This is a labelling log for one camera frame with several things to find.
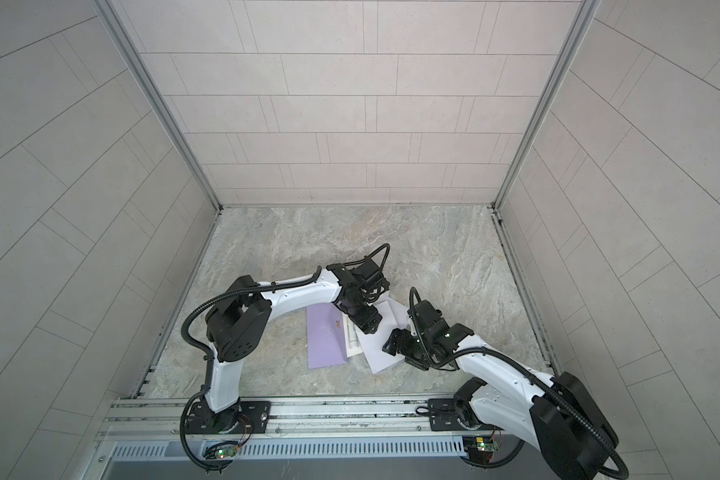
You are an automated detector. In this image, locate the white letter paper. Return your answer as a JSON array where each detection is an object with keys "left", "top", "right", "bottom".
[{"left": 355, "top": 298, "right": 408, "bottom": 375}]

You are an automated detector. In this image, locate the white glue stick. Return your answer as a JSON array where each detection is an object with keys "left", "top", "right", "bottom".
[{"left": 347, "top": 327, "right": 360, "bottom": 349}]

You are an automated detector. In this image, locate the purple envelope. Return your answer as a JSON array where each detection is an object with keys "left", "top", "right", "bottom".
[{"left": 306, "top": 303, "right": 347, "bottom": 369}]

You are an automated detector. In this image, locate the cream envelope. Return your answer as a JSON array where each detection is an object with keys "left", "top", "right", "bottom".
[{"left": 342, "top": 315, "right": 363, "bottom": 358}]

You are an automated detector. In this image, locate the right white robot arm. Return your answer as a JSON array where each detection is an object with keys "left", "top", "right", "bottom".
[{"left": 383, "top": 291, "right": 630, "bottom": 479}]

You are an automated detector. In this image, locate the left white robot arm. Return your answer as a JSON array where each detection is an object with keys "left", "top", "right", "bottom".
[{"left": 203, "top": 258, "right": 390, "bottom": 414}]

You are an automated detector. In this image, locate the right circuit board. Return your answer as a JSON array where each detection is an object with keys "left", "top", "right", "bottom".
[{"left": 462, "top": 436, "right": 501, "bottom": 465}]

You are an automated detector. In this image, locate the circuit board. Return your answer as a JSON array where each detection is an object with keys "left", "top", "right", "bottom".
[
  {"left": 462, "top": 436, "right": 501, "bottom": 465},
  {"left": 203, "top": 441, "right": 241, "bottom": 462}
]

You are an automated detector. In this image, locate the left circuit board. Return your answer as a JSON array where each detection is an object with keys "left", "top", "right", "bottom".
[{"left": 203, "top": 441, "right": 241, "bottom": 462}]

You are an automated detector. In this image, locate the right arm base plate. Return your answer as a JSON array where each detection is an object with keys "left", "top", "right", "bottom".
[{"left": 421, "top": 398, "right": 488, "bottom": 432}]

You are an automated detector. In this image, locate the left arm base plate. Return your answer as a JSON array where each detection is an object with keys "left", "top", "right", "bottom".
[{"left": 183, "top": 398, "right": 272, "bottom": 435}]

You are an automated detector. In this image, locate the left black corrugated cable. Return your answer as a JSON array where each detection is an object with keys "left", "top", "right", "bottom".
[{"left": 178, "top": 266, "right": 324, "bottom": 472}]

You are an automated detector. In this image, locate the aluminium rail frame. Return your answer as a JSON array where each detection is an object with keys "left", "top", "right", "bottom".
[{"left": 83, "top": 392, "right": 577, "bottom": 480}]

